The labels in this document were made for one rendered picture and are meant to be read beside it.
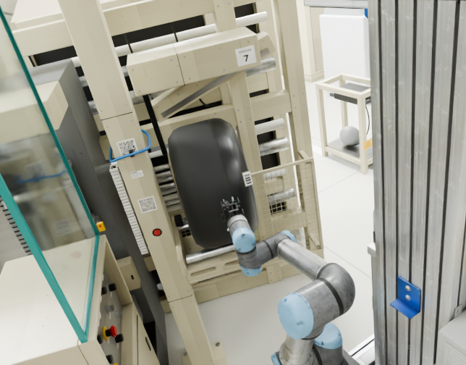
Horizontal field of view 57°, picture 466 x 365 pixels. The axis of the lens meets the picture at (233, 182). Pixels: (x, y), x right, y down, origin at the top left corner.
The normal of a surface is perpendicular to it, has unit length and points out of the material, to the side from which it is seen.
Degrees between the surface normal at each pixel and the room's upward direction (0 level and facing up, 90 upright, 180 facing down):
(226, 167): 52
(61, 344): 0
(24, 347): 0
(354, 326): 0
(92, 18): 90
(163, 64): 90
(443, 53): 90
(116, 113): 90
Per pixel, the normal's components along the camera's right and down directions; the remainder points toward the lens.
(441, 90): -0.84, 0.40
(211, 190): 0.11, 0.07
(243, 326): -0.19, -0.85
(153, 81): 0.20, 0.46
